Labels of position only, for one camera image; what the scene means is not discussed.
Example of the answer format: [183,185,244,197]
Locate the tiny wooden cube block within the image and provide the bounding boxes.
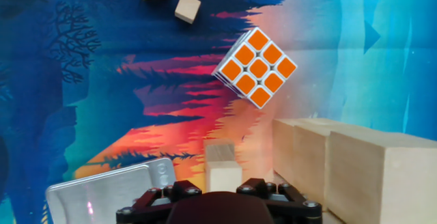
[173,0,203,25]

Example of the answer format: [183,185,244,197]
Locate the forest sunset print cloth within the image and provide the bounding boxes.
[0,0,437,224]

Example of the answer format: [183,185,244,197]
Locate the rubiks cube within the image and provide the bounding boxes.
[210,26,299,111]

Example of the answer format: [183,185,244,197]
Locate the silver digital kitchen scale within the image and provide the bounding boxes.
[44,157,178,224]

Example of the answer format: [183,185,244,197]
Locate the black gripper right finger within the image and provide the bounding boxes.
[235,178,324,224]

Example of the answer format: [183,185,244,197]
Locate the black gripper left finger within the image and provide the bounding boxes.
[115,179,203,224]

